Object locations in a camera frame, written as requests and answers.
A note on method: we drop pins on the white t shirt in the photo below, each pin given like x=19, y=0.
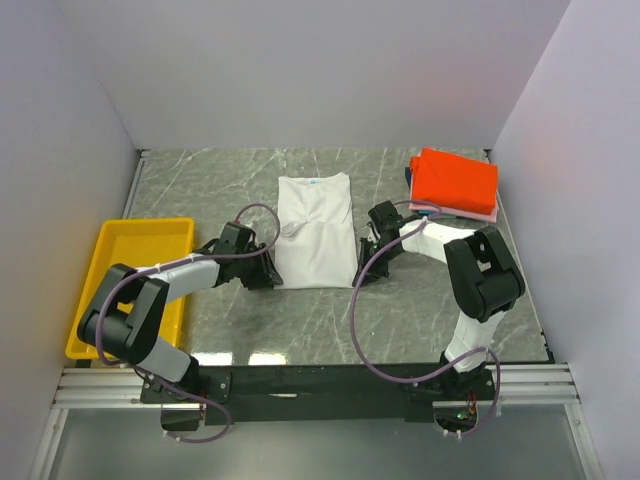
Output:
x=316, y=248

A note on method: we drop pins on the folded pink t shirt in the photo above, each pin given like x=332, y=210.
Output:
x=491, y=217

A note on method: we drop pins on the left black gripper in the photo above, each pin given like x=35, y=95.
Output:
x=265, y=277

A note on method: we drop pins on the folded orange t shirt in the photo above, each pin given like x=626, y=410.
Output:
x=453, y=181

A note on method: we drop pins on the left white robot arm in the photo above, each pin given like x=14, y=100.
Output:
x=124, y=316

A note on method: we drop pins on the folded blue t shirt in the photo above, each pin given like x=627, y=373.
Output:
x=407, y=176

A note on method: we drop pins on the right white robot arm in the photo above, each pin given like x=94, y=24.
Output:
x=484, y=276

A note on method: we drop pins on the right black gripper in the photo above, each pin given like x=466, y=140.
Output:
x=363, y=259

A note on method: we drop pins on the aluminium frame rail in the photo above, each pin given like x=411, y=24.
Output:
x=105, y=388

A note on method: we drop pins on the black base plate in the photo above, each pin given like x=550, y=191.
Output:
x=337, y=392

